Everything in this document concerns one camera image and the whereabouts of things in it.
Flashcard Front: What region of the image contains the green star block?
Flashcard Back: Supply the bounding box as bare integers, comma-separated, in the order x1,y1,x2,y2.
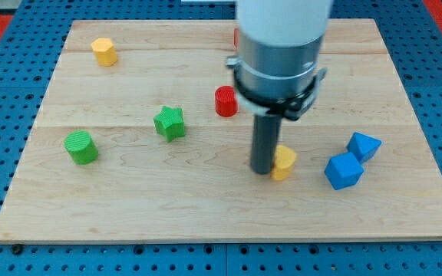
153,106,186,143

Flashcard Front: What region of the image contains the yellow hexagon block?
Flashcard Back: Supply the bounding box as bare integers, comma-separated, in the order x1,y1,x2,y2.
91,38,118,67

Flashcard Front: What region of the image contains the blue triangle block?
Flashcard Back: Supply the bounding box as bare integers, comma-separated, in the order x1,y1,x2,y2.
346,132,382,163

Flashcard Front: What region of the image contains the red cylinder block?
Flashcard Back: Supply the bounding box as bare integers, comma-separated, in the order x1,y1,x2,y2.
215,86,238,117

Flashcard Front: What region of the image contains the light wooden board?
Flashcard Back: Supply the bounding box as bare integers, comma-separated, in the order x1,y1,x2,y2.
0,19,442,245

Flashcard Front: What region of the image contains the red block behind arm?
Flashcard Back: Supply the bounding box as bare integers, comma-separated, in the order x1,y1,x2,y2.
233,28,239,51

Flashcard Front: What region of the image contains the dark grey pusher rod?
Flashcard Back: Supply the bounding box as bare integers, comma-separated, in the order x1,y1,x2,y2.
250,115,282,175

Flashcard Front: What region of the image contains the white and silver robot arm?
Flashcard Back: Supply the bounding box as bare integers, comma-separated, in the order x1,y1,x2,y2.
226,0,332,120

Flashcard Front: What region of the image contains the yellow heart block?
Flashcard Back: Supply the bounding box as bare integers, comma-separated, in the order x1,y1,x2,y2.
271,145,297,181

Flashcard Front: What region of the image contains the green cylinder block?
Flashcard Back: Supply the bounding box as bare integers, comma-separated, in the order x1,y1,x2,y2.
64,130,98,165

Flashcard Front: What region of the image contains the blue cube block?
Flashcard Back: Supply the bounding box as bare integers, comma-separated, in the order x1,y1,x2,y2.
324,152,364,190

